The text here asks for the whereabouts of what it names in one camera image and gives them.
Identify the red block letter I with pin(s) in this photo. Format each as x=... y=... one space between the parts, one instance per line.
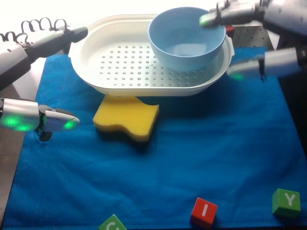
x=204 y=212

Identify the light blue bowl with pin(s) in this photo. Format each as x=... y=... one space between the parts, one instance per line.
x=182 y=38

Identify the yellow sponge with green layer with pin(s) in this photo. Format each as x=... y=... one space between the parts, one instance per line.
x=124 y=117

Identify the blue cloth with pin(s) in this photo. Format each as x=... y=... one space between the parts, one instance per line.
x=153 y=167

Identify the small red block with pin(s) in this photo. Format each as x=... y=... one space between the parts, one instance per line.
x=230 y=29

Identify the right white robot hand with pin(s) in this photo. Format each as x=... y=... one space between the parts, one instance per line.
x=283 y=14

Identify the green block letter Y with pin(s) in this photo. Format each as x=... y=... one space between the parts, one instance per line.
x=285 y=203

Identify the green block white letter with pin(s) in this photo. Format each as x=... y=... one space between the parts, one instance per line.
x=111 y=224

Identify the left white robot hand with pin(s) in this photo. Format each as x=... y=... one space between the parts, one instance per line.
x=12 y=57

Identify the white perforated drain tray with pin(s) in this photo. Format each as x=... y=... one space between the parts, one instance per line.
x=124 y=69

